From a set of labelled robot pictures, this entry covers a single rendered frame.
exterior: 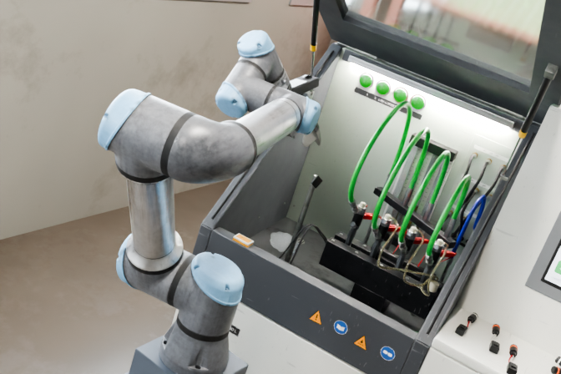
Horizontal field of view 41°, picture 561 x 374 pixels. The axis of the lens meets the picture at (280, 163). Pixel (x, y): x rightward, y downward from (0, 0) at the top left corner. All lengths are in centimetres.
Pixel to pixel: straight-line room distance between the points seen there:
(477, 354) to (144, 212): 93
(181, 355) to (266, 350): 56
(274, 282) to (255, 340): 19
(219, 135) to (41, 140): 236
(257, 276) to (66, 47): 170
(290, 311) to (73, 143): 190
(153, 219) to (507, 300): 105
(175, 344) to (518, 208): 98
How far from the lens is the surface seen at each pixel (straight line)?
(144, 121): 124
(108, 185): 399
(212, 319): 155
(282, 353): 211
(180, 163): 121
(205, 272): 152
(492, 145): 229
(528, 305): 209
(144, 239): 148
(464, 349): 193
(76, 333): 317
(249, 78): 161
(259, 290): 207
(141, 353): 165
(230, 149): 123
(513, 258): 208
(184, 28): 391
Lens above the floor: 190
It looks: 21 degrees down
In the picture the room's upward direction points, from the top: 18 degrees clockwise
